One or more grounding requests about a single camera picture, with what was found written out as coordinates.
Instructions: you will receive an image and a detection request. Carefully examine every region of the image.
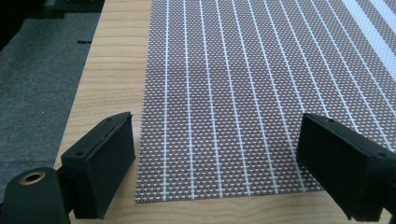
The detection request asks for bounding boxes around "black stand base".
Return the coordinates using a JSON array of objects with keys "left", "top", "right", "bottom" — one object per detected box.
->
[{"left": 43, "top": 0, "right": 106, "bottom": 14}]

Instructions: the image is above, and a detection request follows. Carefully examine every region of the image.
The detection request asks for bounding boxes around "striped woven placemat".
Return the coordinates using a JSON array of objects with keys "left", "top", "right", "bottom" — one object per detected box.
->
[{"left": 134, "top": 0, "right": 396, "bottom": 203}]

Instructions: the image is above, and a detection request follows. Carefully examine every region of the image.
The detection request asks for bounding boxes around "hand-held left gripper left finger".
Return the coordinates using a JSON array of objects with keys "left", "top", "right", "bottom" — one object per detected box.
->
[{"left": 61, "top": 111, "right": 136, "bottom": 220}]

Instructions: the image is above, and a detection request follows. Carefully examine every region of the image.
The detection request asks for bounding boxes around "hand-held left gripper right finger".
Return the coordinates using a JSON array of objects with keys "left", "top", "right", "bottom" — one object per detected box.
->
[{"left": 296, "top": 112, "right": 396, "bottom": 222}]

